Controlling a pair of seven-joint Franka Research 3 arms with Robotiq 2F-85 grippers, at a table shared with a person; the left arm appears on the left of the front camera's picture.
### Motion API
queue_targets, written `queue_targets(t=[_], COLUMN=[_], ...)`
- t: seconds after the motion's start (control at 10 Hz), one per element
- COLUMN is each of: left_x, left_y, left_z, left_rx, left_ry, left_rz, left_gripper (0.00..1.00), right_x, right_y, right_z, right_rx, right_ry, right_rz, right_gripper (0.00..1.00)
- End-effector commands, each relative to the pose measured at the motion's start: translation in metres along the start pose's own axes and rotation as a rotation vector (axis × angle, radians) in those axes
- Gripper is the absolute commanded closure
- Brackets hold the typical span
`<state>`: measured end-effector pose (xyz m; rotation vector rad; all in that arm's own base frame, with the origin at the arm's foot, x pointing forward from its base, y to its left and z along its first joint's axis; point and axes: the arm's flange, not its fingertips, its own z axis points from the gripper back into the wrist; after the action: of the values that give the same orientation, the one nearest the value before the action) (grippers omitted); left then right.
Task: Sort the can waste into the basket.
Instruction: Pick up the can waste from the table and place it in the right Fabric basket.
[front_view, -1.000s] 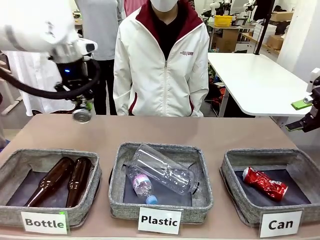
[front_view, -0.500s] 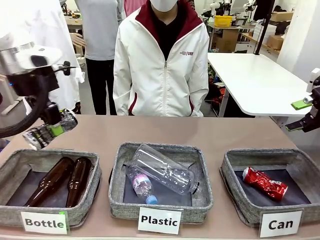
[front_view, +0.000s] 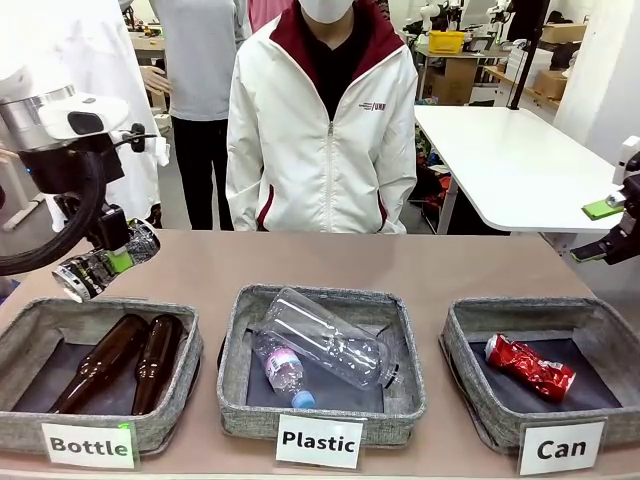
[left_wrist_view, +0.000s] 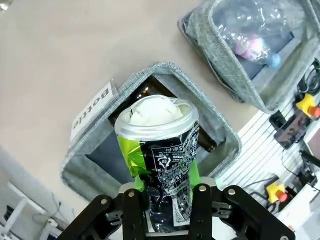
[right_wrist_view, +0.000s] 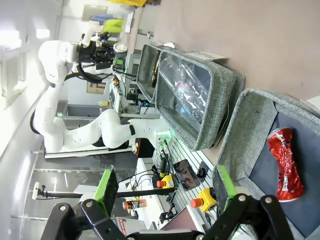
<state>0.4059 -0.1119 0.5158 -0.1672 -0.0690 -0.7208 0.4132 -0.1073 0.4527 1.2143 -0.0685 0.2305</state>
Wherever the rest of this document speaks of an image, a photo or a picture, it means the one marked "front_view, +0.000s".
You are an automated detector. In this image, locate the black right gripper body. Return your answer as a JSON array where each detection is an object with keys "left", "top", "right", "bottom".
[{"left": 619, "top": 172, "right": 640, "bottom": 236}]

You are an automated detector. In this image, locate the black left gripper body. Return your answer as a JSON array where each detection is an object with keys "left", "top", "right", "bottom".
[{"left": 18, "top": 142, "right": 125, "bottom": 196}]

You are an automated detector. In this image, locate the black drink can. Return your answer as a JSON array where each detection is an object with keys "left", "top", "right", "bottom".
[{"left": 51, "top": 218, "right": 163, "bottom": 304}]

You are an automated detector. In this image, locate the brown glass bottle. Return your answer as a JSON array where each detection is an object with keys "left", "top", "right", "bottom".
[
  {"left": 46, "top": 313, "right": 150, "bottom": 416},
  {"left": 130, "top": 313, "right": 186, "bottom": 417}
]

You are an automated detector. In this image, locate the crushed red can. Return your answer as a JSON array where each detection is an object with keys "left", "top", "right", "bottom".
[{"left": 484, "top": 333, "right": 578, "bottom": 403}]

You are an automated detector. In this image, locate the small clear water bottle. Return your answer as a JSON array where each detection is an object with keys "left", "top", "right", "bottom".
[{"left": 253, "top": 331, "right": 317, "bottom": 409}]

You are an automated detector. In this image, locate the large clear plastic bottle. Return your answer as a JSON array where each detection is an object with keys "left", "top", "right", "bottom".
[{"left": 254, "top": 286, "right": 404, "bottom": 391}]

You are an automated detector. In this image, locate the grey basket labelled Bottle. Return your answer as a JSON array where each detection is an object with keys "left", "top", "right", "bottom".
[{"left": 0, "top": 294, "right": 204, "bottom": 455}]

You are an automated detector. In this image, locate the grey basket labelled Can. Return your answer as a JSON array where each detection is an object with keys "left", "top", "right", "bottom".
[{"left": 438, "top": 298, "right": 640, "bottom": 452}]

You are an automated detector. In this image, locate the white Can label card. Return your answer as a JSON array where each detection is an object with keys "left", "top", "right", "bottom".
[{"left": 517, "top": 420, "right": 607, "bottom": 477}]

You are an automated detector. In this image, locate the grey basket labelled Plastic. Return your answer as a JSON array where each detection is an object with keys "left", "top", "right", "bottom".
[{"left": 216, "top": 283, "right": 428, "bottom": 448}]

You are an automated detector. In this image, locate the bare hand of bystander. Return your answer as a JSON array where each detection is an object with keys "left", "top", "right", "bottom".
[{"left": 139, "top": 65, "right": 175, "bottom": 96}]

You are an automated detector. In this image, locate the white table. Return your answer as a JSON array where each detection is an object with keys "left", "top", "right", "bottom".
[{"left": 413, "top": 104, "right": 627, "bottom": 236}]

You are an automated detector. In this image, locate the person in white coat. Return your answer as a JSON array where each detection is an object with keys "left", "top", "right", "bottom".
[{"left": 0, "top": 0, "right": 172, "bottom": 224}]

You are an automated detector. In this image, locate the black stand pole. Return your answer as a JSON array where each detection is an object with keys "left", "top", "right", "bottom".
[{"left": 505, "top": 0, "right": 551, "bottom": 112}]

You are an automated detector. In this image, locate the person in grey shirt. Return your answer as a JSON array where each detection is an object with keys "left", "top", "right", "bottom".
[{"left": 148, "top": 0, "right": 252, "bottom": 231}]

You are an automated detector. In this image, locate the small cardboard box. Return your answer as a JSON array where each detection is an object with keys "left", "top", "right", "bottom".
[{"left": 541, "top": 23, "right": 588, "bottom": 46}]

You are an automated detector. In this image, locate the colourful floral bag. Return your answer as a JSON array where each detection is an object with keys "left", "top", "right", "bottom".
[{"left": 414, "top": 127, "right": 444, "bottom": 174}]

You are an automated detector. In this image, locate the large cardboard box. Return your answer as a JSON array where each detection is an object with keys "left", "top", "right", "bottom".
[{"left": 428, "top": 58, "right": 477, "bottom": 106}]

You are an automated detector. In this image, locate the person in white jacket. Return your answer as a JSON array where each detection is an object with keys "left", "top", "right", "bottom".
[{"left": 225, "top": 0, "right": 421, "bottom": 235}]

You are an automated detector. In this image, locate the white Bottle label card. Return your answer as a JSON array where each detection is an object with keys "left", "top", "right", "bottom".
[{"left": 40, "top": 422, "right": 138, "bottom": 470}]

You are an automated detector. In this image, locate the yellow plastic bin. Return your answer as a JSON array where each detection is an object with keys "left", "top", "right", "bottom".
[{"left": 428, "top": 30, "right": 467, "bottom": 55}]

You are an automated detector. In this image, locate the white Plastic label card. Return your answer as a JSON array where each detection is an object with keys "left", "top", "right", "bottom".
[{"left": 274, "top": 413, "right": 365, "bottom": 471}]

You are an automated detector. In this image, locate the white face mask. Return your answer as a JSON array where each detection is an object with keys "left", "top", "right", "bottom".
[{"left": 298, "top": 0, "right": 355, "bottom": 24}]

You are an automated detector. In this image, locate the black cable bundle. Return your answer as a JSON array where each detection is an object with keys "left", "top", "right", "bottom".
[{"left": 0, "top": 148, "right": 110, "bottom": 277}]

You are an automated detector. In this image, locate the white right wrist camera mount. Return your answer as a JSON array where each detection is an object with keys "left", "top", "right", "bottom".
[{"left": 611, "top": 136, "right": 640, "bottom": 187}]

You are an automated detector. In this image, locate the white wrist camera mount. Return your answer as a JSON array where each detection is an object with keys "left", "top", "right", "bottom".
[
  {"left": 611, "top": 136, "right": 640, "bottom": 187},
  {"left": 38, "top": 94, "right": 130, "bottom": 142}
]

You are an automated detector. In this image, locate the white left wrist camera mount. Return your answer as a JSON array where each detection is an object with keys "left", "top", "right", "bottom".
[{"left": 38, "top": 94, "right": 130, "bottom": 142}]

